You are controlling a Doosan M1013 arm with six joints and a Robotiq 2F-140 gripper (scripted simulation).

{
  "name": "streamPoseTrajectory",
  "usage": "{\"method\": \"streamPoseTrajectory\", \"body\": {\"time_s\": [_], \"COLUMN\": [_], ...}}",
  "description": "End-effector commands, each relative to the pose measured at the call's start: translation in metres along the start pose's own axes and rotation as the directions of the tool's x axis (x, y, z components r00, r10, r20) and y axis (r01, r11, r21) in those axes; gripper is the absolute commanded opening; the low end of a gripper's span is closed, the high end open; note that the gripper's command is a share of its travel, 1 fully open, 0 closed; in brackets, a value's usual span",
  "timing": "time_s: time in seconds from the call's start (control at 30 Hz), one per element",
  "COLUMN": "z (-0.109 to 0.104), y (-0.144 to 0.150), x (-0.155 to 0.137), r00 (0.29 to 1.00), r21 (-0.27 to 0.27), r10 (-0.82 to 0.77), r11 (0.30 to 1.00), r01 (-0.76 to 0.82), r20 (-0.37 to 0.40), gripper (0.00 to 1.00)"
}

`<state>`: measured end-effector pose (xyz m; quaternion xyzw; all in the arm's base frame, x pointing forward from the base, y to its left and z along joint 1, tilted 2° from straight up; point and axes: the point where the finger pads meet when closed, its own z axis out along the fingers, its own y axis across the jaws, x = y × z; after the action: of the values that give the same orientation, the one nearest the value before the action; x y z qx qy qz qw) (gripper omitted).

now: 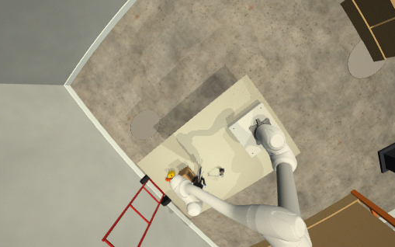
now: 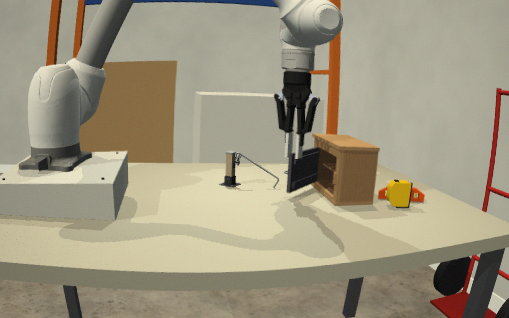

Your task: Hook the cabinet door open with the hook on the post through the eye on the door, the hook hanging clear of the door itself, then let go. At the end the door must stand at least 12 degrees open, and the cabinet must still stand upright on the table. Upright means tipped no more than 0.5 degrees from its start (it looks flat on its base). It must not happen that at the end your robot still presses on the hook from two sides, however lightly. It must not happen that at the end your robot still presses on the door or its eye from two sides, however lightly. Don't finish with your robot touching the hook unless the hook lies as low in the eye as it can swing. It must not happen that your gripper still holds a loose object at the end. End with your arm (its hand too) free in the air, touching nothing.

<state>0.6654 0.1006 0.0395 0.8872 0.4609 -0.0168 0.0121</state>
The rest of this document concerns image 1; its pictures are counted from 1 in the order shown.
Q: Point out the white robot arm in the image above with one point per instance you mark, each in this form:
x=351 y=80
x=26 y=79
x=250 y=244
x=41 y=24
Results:
x=279 y=225

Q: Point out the brown wooden cabinet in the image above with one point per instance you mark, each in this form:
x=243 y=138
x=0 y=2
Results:
x=189 y=174

